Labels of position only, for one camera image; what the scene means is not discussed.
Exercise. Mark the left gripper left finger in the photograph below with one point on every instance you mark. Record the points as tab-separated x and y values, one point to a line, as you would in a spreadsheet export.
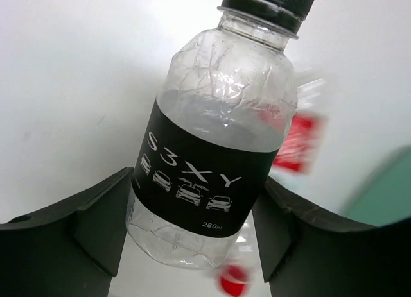
70	248

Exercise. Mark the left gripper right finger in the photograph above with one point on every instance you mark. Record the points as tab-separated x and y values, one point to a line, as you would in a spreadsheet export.
306	250

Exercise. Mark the small black label bottle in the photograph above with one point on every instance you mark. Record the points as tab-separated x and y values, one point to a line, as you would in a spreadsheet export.
216	126

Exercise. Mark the green plastic bin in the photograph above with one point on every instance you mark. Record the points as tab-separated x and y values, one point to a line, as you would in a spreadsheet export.
384	196

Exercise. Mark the red label water bottle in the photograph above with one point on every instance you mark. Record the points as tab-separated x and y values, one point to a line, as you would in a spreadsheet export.
291	169

